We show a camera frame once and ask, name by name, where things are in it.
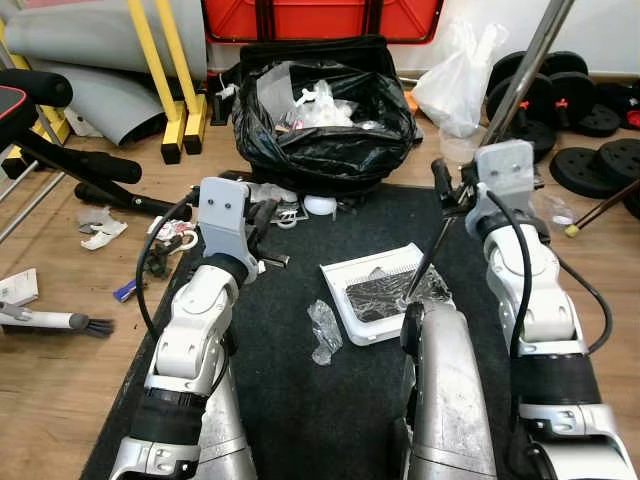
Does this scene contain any black trash bag bin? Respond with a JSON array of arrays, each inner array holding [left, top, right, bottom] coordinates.
[[232, 38, 423, 196]]

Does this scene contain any black floor mat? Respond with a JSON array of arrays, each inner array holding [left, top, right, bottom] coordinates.
[[80, 183, 521, 480]]

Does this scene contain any chrome pole broom white sleeve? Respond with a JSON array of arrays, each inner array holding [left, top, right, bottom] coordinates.
[[478, 0, 578, 151]]

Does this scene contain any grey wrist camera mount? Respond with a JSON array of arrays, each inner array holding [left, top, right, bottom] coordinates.
[[197, 178, 263, 269], [465, 140, 536, 226]]

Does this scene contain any white flat cardboard box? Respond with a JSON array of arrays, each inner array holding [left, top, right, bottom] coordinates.
[[0, 268, 39, 306]]

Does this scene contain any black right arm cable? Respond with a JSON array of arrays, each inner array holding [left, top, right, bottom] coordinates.
[[485, 188, 613, 359]]

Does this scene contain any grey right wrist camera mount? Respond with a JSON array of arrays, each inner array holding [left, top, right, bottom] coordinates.
[[465, 140, 536, 226]]

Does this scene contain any grey rolled mat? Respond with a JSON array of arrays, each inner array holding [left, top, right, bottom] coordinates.
[[0, 5, 209, 149]]

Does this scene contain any white plastic bag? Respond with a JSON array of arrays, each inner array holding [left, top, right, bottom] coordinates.
[[412, 18, 509, 139]]

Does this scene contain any white torn paper scrap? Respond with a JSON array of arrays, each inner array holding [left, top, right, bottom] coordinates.
[[80, 208, 129, 251]]

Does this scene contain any black weight plate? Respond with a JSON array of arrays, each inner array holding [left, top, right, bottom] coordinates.
[[548, 148, 616, 199], [598, 138, 640, 186]]

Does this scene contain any black dumbbell red collar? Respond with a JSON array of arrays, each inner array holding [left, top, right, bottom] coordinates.
[[488, 50, 591, 136], [560, 72, 640, 139]]

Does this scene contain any brown stick yellow tip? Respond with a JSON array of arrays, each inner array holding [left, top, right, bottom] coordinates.
[[565, 195, 640, 238]]

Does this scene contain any clear plastic cup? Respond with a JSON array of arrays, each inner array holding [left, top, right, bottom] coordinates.
[[438, 128, 483, 169]]

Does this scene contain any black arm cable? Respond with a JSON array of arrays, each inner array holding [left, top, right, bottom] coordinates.
[[135, 190, 201, 336], [485, 188, 613, 359]]

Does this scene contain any silver left robot leg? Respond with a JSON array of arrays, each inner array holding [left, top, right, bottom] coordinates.
[[195, 340, 259, 480]]

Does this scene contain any black weight bench red trim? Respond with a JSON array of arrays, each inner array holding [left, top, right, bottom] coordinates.
[[0, 68, 201, 221]]

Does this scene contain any small blue packet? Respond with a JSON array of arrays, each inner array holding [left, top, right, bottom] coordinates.
[[113, 280, 141, 303]]

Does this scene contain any yellow metal tube frame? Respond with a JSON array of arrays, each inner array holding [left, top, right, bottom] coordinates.
[[0, 0, 211, 166]]

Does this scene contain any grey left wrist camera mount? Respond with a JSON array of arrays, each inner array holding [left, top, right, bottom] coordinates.
[[197, 178, 263, 269]]

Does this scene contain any clear crumpled plastic wrapper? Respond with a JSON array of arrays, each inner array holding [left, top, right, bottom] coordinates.
[[308, 300, 344, 366]]

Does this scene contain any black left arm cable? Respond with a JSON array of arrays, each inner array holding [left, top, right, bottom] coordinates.
[[135, 190, 201, 336]]

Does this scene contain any red folding table black frame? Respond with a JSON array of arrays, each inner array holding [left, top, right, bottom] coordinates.
[[200, 0, 446, 46]]

